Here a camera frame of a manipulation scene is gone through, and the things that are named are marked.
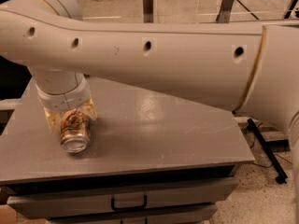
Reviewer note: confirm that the metal rail bracket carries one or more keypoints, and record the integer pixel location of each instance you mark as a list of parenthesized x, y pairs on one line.
[(148, 11), (225, 11)]

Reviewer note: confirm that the orange patterned soda can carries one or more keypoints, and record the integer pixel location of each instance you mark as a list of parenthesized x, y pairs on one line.
[(75, 131)]

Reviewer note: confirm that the middle metal rail bracket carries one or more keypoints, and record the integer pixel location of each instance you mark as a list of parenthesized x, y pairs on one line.
[(148, 11)]

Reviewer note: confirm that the grey drawer with black handle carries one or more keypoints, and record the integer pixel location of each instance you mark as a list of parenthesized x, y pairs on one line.
[(124, 199)]

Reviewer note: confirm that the right metal rail bracket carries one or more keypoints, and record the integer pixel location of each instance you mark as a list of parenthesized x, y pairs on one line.
[(225, 11)]

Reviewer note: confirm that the lower grey drawer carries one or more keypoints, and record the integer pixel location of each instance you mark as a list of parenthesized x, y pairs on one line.
[(188, 214)]

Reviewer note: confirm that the black floor stand bar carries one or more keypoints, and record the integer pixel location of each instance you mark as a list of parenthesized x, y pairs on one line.
[(281, 178)]

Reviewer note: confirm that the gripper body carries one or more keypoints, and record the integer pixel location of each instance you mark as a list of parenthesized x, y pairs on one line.
[(64, 101)]

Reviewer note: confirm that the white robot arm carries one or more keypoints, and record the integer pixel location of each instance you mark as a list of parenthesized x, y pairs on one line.
[(247, 67)]

